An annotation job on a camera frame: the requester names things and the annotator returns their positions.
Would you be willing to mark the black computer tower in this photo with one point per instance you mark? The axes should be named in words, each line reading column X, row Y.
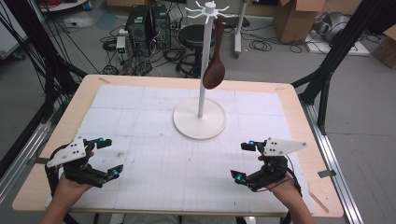
column 161, row 25
column 137, row 23

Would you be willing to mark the black round stool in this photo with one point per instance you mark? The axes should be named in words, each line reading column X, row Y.
column 193, row 37

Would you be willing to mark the white pole stand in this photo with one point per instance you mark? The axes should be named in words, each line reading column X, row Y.
column 238, row 34

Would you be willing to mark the grey tape strip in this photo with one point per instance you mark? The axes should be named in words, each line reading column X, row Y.
column 327, row 173

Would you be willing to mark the large open cardboard box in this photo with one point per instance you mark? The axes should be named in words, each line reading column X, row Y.
column 299, row 21

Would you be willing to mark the white hook stand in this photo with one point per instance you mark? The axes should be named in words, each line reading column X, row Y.
column 201, row 93

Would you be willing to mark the grey round device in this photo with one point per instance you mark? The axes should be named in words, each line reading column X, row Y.
column 336, row 26

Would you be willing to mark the person's right hand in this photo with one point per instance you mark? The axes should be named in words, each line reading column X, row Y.
column 288, row 191

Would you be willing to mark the aluminium rail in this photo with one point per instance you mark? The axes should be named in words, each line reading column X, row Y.
column 333, row 168
column 21, row 161

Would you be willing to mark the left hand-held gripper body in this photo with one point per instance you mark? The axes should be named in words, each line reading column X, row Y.
column 74, row 158

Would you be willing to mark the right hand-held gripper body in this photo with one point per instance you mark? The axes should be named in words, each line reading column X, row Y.
column 274, row 168

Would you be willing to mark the thin wooden stick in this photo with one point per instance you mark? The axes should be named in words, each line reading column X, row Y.
column 319, row 202

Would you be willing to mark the person's left hand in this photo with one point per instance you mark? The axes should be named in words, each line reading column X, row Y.
column 73, row 191

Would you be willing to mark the small cardboard box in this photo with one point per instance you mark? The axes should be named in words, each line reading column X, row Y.
column 386, row 49

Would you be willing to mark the white flat board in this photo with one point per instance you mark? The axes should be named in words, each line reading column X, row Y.
column 342, row 48

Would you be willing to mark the brown wooden spoon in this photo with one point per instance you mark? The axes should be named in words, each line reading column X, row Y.
column 214, row 74

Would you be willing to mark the white power adapter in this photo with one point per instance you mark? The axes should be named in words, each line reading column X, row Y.
column 121, row 43

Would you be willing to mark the white grid paper mat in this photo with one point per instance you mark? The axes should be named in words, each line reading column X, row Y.
column 155, row 155

